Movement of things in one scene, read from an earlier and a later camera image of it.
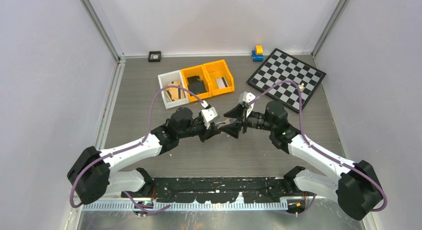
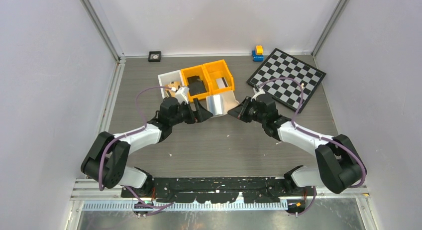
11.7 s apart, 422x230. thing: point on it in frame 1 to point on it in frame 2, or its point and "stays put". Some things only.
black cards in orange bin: (196, 85) stays put
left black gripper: (207, 133) to (202, 114)
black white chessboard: (280, 65) stays put
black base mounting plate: (222, 190) stays put
